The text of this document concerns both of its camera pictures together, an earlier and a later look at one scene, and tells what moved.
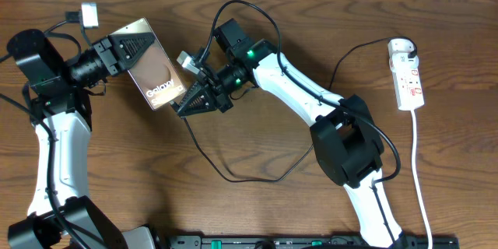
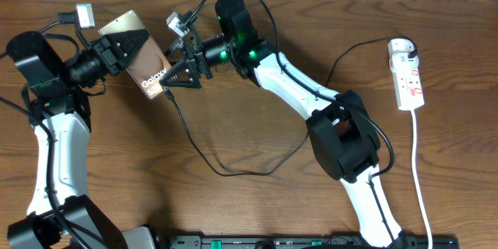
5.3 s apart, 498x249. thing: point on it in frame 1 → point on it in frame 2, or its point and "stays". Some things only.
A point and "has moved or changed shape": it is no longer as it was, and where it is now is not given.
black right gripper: x=215 y=98 → x=195 y=65
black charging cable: x=310 y=149 → x=298 y=146
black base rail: x=308 y=241 stays
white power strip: x=407 y=81 stays
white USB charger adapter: x=400 y=45 stays
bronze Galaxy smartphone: x=153 y=71 has moved or changed shape
